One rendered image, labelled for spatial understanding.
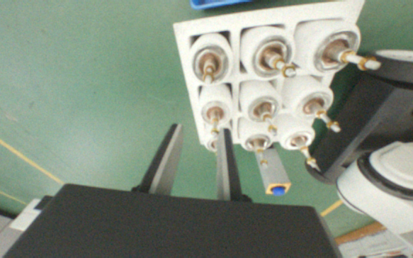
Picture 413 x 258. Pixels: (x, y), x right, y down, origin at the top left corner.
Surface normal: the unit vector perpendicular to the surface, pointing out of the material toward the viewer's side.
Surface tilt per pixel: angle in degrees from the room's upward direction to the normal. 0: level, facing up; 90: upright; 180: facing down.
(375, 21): 0
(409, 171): 90
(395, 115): 45
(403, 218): 60
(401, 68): 55
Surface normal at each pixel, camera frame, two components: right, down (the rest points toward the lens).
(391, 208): -0.81, 0.43
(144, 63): -0.06, 0.65
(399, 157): -0.09, -0.76
